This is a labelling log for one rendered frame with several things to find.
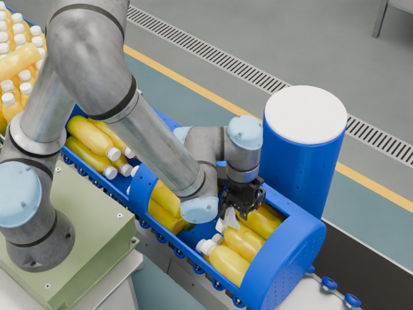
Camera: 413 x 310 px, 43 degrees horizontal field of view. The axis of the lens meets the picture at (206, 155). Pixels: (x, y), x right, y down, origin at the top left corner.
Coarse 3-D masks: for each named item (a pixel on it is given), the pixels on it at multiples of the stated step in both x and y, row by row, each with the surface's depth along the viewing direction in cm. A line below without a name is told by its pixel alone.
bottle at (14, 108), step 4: (16, 100) 179; (4, 104) 176; (12, 104) 176; (16, 104) 178; (20, 104) 180; (4, 108) 177; (8, 108) 177; (12, 108) 177; (16, 108) 178; (20, 108) 179; (4, 112) 178; (8, 112) 177; (12, 112) 177; (16, 112) 178; (4, 116) 179; (8, 116) 178; (12, 116) 178; (8, 120) 179; (8, 124) 182
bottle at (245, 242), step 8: (240, 224) 137; (224, 232) 136; (232, 232) 134; (240, 232) 134; (248, 232) 134; (232, 240) 134; (240, 240) 133; (248, 240) 132; (256, 240) 132; (264, 240) 133; (232, 248) 135; (240, 248) 133; (248, 248) 131; (256, 248) 131; (248, 256) 132
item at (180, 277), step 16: (144, 240) 163; (160, 256) 161; (176, 272) 158; (192, 288) 155; (304, 288) 148; (320, 288) 148; (208, 304) 153; (224, 304) 148; (288, 304) 145; (304, 304) 145; (320, 304) 145; (336, 304) 145
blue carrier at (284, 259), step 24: (168, 120) 153; (144, 168) 141; (120, 192) 149; (144, 192) 141; (144, 216) 145; (216, 216) 159; (288, 216) 129; (312, 216) 133; (192, 240) 153; (288, 240) 123; (312, 240) 131; (264, 264) 122; (288, 264) 125; (240, 288) 127; (264, 288) 122; (288, 288) 139
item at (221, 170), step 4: (220, 168) 130; (224, 168) 129; (220, 172) 128; (224, 172) 127; (220, 176) 126; (224, 176) 125; (220, 180) 126; (224, 180) 124; (228, 180) 123; (220, 184) 127; (224, 184) 126; (228, 184) 124
